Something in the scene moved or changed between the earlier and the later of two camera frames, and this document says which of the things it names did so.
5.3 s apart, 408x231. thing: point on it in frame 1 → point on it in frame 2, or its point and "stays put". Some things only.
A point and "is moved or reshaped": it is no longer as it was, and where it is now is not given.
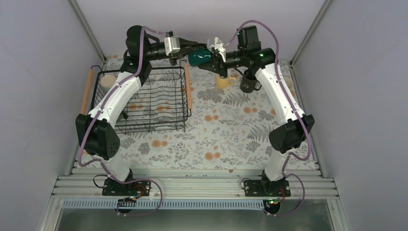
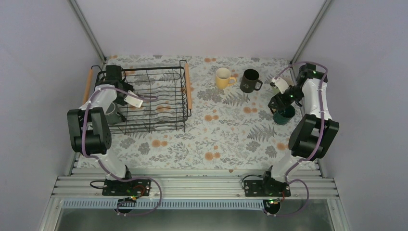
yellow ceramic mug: (222, 83) stays put
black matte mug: (248, 83) stays put
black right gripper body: (223, 70) → (298, 94)
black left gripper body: (173, 57) → (127, 85)
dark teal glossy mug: (200, 57) is moved or reshaped
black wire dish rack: (161, 103) stays put
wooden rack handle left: (86, 93) stays put
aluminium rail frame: (82, 189) stays put
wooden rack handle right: (188, 86) stays put
